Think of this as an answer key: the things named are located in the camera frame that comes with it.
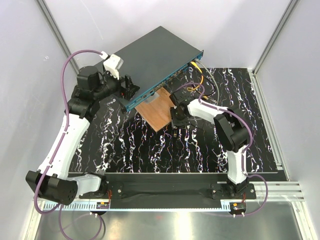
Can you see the wooden board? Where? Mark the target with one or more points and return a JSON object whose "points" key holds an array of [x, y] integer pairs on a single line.
{"points": [[157, 113]]}

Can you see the small brass metal part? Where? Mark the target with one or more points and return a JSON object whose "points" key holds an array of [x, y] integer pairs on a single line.
{"points": [[175, 132]]}

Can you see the black marble pattern mat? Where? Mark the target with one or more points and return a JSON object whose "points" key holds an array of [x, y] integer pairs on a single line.
{"points": [[118, 142]]}

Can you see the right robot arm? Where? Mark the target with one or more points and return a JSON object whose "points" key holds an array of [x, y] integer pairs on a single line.
{"points": [[232, 131]]}

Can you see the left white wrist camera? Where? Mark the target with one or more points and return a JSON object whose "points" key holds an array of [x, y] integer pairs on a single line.
{"points": [[112, 63]]}

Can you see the grey metal bracket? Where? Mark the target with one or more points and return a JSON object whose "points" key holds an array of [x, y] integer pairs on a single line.
{"points": [[151, 98]]}

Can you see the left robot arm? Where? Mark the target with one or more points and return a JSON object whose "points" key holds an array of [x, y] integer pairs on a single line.
{"points": [[51, 181]]}

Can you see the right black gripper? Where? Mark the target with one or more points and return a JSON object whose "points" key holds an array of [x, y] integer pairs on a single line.
{"points": [[182, 123]]}

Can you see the teal network switch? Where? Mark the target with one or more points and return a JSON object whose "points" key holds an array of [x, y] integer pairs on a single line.
{"points": [[152, 60]]}

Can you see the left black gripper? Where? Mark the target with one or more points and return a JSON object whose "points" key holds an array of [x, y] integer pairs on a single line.
{"points": [[130, 89]]}

